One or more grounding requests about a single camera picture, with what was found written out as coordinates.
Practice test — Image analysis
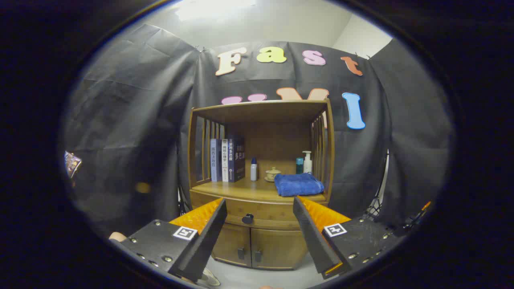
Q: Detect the dark navy book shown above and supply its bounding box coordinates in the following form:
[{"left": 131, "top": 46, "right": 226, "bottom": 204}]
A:
[{"left": 227, "top": 136, "right": 246, "bottom": 183}]

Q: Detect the wooden cabinet door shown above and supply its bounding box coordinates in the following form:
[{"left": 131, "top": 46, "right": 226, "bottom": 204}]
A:
[
  {"left": 212, "top": 223, "right": 253, "bottom": 267},
  {"left": 250, "top": 228, "right": 308, "bottom": 270}
]

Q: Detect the patterned card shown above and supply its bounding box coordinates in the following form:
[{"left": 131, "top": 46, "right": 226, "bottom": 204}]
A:
[{"left": 64, "top": 151, "right": 83, "bottom": 179}]

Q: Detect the black device with orange tip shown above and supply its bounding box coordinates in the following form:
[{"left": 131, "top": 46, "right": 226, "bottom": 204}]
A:
[{"left": 394, "top": 201, "right": 432, "bottom": 237}]

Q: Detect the light blue book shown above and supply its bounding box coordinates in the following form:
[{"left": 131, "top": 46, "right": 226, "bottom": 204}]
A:
[{"left": 210, "top": 138, "right": 222, "bottom": 182}]

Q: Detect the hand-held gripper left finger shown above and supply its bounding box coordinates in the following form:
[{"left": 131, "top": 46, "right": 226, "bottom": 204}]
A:
[{"left": 109, "top": 197, "right": 228, "bottom": 283}]

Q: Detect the wooden countertop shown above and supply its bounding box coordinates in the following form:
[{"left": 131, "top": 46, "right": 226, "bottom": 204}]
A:
[{"left": 192, "top": 177, "right": 326, "bottom": 203}]

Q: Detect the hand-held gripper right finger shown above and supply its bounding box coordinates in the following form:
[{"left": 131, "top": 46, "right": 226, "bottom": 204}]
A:
[{"left": 292, "top": 195, "right": 406, "bottom": 280}]

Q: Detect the white book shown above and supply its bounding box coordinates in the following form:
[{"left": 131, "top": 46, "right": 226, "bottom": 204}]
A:
[{"left": 221, "top": 139, "right": 229, "bottom": 183}]

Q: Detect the folded blue towel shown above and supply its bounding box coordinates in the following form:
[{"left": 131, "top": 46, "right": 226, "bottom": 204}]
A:
[{"left": 274, "top": 173, "right": 325, "bottom": 197}]

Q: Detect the wooden cabinet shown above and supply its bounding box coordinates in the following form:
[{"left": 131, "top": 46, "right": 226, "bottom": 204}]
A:
[{"left": 187, "top": 99, "right": 336, "bottom": 270}]

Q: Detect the wooden drawer with black knob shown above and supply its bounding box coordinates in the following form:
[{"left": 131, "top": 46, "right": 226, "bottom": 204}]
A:
[{"left": 190, "top": 189, "right": 328, "bottom": 231}]

